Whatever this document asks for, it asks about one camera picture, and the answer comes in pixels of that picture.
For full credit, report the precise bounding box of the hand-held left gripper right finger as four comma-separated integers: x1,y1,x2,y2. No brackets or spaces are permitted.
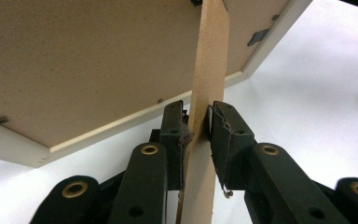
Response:
209,100,351,224

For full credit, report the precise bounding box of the wooden picture frame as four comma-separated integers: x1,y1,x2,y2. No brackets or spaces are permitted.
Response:
0,0,313,224

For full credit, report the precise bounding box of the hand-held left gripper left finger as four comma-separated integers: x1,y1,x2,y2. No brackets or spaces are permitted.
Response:
107,99,190,224

